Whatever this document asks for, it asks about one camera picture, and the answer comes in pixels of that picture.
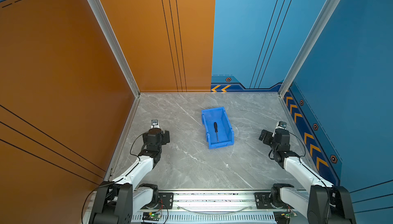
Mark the black handled screwdriver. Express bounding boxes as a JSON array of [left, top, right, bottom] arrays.
[[213, 122, 220, 143]]

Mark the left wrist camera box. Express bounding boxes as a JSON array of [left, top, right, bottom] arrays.
[[151, 120, 160, 129]]

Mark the aluminium corner post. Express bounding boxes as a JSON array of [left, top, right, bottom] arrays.
[[278, 0, 341, 98], [87, 0, 140, 98]]

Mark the left green circuit board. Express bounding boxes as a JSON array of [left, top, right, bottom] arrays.
[[142, 212, 162, 223]]

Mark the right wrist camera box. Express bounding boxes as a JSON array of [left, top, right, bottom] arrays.
[[276, 121, 287, 129]]

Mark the blue plastic bin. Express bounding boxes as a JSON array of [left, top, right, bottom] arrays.
[[201, 107, 234, 149]]

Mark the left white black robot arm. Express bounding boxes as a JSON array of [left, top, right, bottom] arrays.
[[81, 121, 171, 224]]

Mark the right circuit board with wires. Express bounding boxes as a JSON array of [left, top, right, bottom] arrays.
[[274, 212, 298, 224]]

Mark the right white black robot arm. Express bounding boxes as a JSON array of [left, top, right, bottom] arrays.
[[259, 127, 356, 224]]

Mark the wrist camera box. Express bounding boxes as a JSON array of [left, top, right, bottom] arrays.
[[276, 121, 287, 129], [151, 120, 160, 129]]

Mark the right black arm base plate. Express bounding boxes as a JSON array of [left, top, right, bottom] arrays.
[[254, 192, 294, 211]]

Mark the left aluminium corner post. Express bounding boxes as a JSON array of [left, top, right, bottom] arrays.
[[87, 0, 140, 98]]

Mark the white vent grille strip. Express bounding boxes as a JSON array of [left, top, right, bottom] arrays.
[[131, 212, 276, 224]]

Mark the aluminium mounting rail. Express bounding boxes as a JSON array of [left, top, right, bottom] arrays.
[[159, 190, 279, 214]]

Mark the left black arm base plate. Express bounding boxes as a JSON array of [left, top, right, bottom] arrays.
[[142, 192, 174, 210]]

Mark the right aluminium corner post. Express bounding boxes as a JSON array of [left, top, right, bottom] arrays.
[[278, 0, 341, 98]]

